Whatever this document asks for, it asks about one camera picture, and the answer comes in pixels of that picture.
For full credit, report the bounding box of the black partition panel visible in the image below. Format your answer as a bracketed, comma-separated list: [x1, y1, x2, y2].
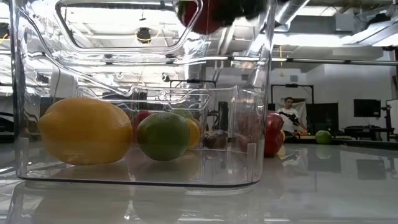
[306, 102, 340, 132]

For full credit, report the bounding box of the black stand frame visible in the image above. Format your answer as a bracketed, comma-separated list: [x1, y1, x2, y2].
[271, 83, 315, 105]

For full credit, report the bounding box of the red bell pepper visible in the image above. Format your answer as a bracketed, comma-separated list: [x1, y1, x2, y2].
[263, 111, 285, 157]

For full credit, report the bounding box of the white hanging cloth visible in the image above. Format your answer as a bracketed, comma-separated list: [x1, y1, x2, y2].
[292, 101, 308, 125]

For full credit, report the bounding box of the person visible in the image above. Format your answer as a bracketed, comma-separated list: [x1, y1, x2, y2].
[276, 96, 307, 136]

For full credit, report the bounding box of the green lime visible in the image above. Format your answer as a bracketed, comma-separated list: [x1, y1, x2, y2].
[136, 111, 191, 162]
[315, 129, 333, 145]

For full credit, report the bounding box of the black monitor screen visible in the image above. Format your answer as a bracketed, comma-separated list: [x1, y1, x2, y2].
[353, 98, 382, 118]

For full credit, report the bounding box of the overhead camera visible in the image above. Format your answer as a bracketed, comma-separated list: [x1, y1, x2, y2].
[136, 27, 152, 44]

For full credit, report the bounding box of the silver ceiling duct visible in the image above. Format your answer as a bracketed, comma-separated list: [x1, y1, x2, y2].
[275, 0, 312, 26]

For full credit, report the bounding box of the large orange lemon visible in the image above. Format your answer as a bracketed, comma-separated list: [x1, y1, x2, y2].
[37, 97, 134, 166]

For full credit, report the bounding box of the black tripod device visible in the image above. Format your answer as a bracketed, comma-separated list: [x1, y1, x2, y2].
[381, 99, 398, 141]

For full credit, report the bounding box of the low black desk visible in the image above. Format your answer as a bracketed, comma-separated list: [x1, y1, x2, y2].
[343, 125, 385, 141]

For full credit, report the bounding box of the clear plastic bin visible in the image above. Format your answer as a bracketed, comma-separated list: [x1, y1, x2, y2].
[7, 0, 278, 190]
[76, 85, 241, 150]

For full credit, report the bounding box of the horizontal metal bar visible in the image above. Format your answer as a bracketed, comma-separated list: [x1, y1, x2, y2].
[270, 57, 398, 67]

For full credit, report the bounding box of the black table edge frame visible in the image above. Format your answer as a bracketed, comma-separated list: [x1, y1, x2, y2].
[284, 136, 398, 150]

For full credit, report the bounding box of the yellow round produce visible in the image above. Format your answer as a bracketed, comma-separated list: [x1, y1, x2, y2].
[185, 118, 201, 149]

